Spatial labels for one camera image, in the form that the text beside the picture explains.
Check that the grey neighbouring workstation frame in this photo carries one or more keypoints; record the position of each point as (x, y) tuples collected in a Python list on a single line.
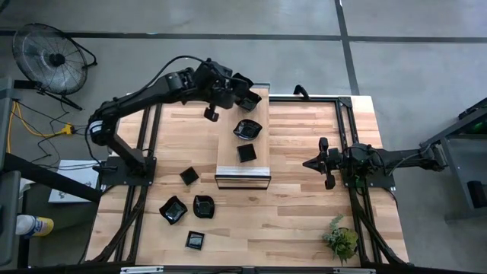
[(464, 125)]

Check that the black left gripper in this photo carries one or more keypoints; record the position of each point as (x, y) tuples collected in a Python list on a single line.
[(228, 97)]

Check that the black metal beam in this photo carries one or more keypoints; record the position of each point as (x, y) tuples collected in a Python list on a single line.
[(45, 177)]

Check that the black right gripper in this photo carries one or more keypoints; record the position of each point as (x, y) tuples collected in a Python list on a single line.
[(333, 161)]

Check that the grey equipment cabinet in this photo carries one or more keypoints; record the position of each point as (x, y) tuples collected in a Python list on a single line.
[(5, 114)]

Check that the wooden shelf with black frame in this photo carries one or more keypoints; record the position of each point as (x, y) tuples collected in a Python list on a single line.
[(232, 152)]

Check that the black rounded square mini plate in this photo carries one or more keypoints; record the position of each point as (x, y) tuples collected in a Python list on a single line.
[(203, 206), (251, 102)]

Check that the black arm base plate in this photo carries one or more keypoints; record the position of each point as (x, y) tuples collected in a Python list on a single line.
[(114, 179), (380, 183)]

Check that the small green potted plant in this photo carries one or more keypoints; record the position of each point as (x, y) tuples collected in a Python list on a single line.
[(340, 239)]

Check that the white cardboard box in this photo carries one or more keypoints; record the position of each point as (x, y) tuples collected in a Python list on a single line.
[(76, 171)]

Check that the black arched clamp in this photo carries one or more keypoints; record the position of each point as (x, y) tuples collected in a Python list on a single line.
[(301, 90)]

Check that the silver metal bracket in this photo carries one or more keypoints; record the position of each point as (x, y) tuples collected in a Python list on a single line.
[(141, 269), (354, 271)]

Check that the white yellow wipes canister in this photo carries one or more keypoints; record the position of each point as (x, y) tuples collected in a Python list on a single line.
[(34, 225)]

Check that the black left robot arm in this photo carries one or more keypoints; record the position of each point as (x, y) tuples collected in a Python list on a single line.
[(144, 93)]

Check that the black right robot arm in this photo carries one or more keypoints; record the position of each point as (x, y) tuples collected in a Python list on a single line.
[(399, 161)]

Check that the black floor fan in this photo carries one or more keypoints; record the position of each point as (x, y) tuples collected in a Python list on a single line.
[(51, 59)]

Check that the black box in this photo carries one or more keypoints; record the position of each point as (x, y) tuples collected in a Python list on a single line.
[(477, 194)]

